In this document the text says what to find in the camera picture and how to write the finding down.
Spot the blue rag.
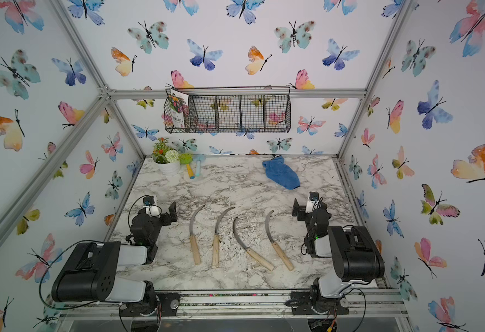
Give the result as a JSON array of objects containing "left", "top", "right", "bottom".
[{"left": 263, "top": 156, "right": 301, "bottom": 190}]

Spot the sickle wooden handle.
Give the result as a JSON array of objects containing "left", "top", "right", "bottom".
[
  {"left": 189, "top": 204, "right": 207, "bottom": 266},
  {"left": 264, "top": 209, "right": 295, "bottom": 272},
  {"left": 232, "top": 217, "right": 274, "bottom": 271},
  {"left": 211, "top": 206, "right": 236, "bottom": 268}
]

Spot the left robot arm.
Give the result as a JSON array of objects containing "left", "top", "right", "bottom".
[{"left": 51, "top": 196, "right": 177, "bottom": 303}]

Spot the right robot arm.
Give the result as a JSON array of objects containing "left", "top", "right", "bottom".
[{"left": 292, "top": 192, "right": 385, "bottom": 300}]

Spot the potted artificial plant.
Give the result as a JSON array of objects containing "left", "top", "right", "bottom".
[{"left": 152, "top": 138, "right": 180, "bottom": 177}]

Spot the green yellow toy brush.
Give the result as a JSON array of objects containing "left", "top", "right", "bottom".
[{"left": 180, "top": 153, "right": 195, "bottom": 179}]

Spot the light blue toy tool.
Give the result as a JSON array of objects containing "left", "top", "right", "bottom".
[{"left": 193, "top": 154, "right": 205, "bottom": 177}]

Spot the colourful booklet in basket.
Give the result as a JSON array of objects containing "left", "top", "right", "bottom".
[{"left": 168, "top": 89, "right": 189, "bottom": 129}]

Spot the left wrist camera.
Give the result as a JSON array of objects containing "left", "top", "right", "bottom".
[{"left": 143, "top": 195, "right": 162, "bottom": 217}]

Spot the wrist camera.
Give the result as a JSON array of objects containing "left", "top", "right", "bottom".
[
  {"left": 143, "top": 195, "right": 162, "bottom": 217},
  {"left": 306, "top": 192, "right": 321, "bottom": 214}
]

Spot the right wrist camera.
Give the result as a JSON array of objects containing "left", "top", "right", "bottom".
[{"left": 306, "top": 192, "right": 321, "bottom": 214}]

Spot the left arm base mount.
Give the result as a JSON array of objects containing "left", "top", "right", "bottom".
[{"left": 119, "top": 293, "right": 180, "bottom": 318}]

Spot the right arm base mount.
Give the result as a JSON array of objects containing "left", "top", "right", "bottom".
[{"left": 285, "top": 291, "right": 349, "bottom": 315}]

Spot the aluminium front rail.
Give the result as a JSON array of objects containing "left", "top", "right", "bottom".
[{"left": 57, "top": 289, "right": 409, "bottom": 321}]

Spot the black wire basket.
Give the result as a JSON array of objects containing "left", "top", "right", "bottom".
[{"left": 162, "top": 86, "right": 292, "bottom": 134}]

